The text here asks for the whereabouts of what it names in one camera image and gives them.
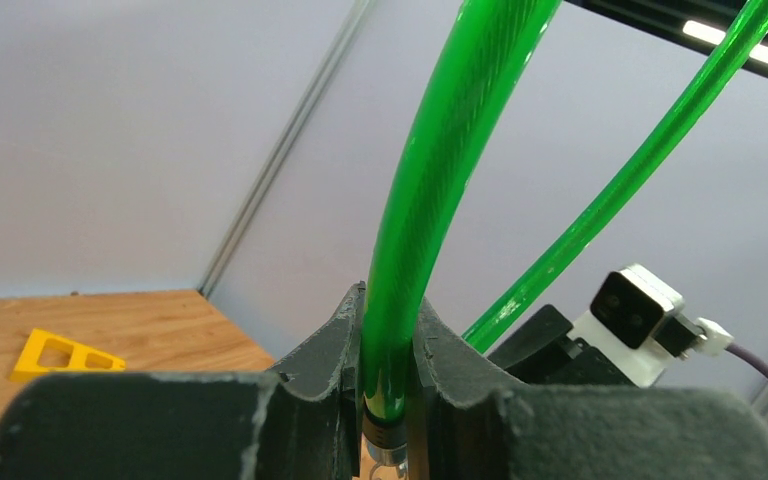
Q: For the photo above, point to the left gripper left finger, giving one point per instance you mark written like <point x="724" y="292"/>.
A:
<point x="298" y="419"/>

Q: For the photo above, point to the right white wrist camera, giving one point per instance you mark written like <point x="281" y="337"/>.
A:
<point x="636" y="321"/>

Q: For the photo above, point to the green cable lock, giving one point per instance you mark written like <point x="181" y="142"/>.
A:
<point x="484" y="57"/>

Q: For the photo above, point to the silver keys of green lock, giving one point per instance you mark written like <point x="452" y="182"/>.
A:
<point x="380" y="471"/>

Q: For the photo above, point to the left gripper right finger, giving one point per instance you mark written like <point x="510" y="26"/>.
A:
<point x="469" y="419"/>

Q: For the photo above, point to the yellow triangular toy piece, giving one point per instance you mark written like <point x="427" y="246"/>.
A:
<point x="45" y="352"/>

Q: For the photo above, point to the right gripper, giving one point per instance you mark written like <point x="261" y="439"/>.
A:
<point x="541" y="352"/>

